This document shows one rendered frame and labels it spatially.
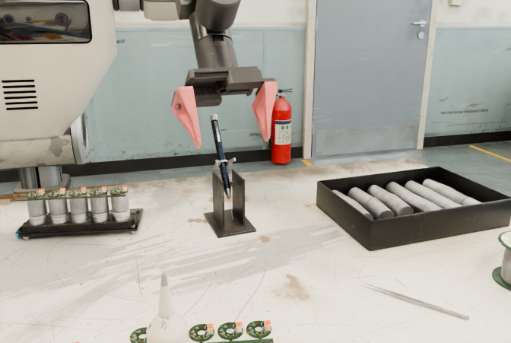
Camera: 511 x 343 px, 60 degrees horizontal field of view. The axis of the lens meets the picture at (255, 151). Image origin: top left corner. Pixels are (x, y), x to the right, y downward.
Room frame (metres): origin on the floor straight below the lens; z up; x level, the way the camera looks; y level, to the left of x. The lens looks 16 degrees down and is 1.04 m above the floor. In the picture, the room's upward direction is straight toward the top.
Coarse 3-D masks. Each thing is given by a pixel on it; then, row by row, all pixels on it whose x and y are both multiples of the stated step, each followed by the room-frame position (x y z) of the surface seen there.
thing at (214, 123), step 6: (216, 120) 0.67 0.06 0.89; (216, 126) 0.66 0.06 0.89; (216, 132) 0.66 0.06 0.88; (216, 138) 0.65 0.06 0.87; (216, 144) 0.65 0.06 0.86; (222, 144) 0.65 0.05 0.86; (216, 150) 0.65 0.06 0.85; (222, 150) 0.64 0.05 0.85; (222, 156) 0.64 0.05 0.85; (222, 162) 0.63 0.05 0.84; (222, 168) 0.63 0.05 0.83; (222, 174) 0.62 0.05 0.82; (222, 180) 0.62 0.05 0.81; (228, 180) 0.62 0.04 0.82; (228, 186) 0.61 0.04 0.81
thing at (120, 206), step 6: (126, 192) 0.58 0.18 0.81; (114, 198) 0.57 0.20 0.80; (120, 198) 0.57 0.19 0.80; (126, 198) 0.58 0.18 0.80; (114, 204) 0.57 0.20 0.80; (120, 204) 0.57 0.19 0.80; (126, 204) 0.58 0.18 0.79; (114, 210) 0.57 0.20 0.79; (120, 210) 0.57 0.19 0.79; (126, 210) 0.58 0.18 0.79; (114, 216) 0.57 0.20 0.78; (120, 216) 0.57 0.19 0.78; (126, 216) 0.58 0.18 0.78
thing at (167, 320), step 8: (160, 288) 0.31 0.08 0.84; (168, 288) 0.31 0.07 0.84; (160, 296) 0.31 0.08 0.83; (168, 296) 0.31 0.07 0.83; (160, 304) 0.31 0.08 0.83; (168, 304) 0.31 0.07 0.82; (160, 312) 0.31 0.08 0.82; (168, 312) 0.31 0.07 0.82; (152, 320) 0.31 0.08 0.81; (160, 320) 0.30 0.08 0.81; (168, 320) 0.30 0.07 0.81; (176, 320) 0.31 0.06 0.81; (184, 320) 0.31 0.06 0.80; (152, 328) 0.30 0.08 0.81; (160, 328) 0.30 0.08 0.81; (168, 328) 0.30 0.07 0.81; (176, 328) 0.30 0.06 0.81; (184, 328) 0.31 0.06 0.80; (152, 336) 0.30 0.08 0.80; (160, 336) 0.30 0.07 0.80; (168, 336) 0.30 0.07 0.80; (176, 336) 0.30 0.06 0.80; (184, 336) 0.30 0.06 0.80
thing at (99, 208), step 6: (90, 198) 0.57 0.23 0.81; (96, 198) 0.57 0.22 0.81; (102, 198) 0.57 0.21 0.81; (90, 204) 0.57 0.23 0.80; (96, 204) 0.57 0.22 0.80; (102, 204) 0.57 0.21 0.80; (108, 204) 0.58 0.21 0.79; (96, 210) 0.57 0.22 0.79; (102, 210) 0.57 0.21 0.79; (108, 210) 0.58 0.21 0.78; (96, 216) 0.57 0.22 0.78; (102, 216) 0.57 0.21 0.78; (108, 216) 0.58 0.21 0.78; (96, 222) 0.57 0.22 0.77
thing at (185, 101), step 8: (184, 88) 0.57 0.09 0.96; (192, 88) 0.58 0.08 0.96; (200, 88) 0.63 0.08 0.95; (208, 88) 0.64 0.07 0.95; (176, 96) 0.58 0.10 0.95; (184, 96) 0.57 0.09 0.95; (192, 96) 0.57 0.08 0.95; (200, 96) 0.63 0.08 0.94; (208, 96) 0.63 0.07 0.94; (216, 96) 0.64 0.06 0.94; (176, 104) 0.61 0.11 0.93; (184, 104) 0.57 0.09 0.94; (192, 104) 0.57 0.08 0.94; (200, 104) 0.63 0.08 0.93; (208, 104) 0.64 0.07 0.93; (216, 104) 0.64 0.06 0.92; (176, 112) 0.61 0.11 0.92; (184, 112) 0.61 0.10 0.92; (192, 112) 0.57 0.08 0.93; (184, 120) 0.60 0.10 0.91; (192, 120) 0.57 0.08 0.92; (192, 128) 0.57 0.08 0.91; (192, 136) 0.58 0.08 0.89; (200, 136) 0.56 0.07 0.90; (200, 144) 0.56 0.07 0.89
